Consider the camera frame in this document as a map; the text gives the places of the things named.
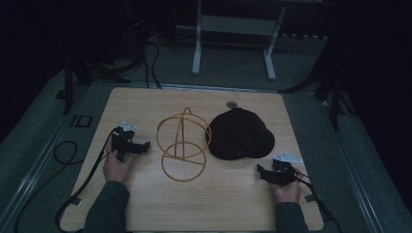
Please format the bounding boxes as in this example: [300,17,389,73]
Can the gold wire hat stand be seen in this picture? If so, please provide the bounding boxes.
[155,107,213,183]

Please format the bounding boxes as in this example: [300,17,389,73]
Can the white metal frame stand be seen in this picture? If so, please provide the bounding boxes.
[176,0,288,82]

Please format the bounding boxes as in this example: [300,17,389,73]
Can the black cap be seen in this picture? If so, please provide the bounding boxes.
[205,107,276,161]

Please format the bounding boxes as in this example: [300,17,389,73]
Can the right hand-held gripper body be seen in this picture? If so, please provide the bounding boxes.
[267,151,304,187]

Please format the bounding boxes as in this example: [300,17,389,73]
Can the hanging black cables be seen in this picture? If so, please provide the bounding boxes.
[141,38,163,90]

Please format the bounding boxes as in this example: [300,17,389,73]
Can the person's left hand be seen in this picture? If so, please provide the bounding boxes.
[102,142,137,184]

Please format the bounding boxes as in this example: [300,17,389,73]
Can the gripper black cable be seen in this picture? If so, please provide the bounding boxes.
[54,127,119,233]
[293,170,344,233]

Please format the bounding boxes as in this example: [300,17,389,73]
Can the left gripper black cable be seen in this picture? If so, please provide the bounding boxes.
[54,127,119,233]

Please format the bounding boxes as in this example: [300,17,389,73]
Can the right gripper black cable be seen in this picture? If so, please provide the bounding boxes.
[293,170,344,233]

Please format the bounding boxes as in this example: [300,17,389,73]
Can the black tripod stand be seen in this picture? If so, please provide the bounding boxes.
[277,30,349,131]
[62,48,148,117]

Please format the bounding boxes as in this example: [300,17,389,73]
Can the person's right hand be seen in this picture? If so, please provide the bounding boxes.
[270,167,304,205]

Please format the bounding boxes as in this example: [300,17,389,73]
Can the black floor cable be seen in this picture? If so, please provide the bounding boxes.
[13,140,80,233]

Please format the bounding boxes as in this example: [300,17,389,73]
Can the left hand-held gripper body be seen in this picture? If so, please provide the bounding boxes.
[111,119,144,163]

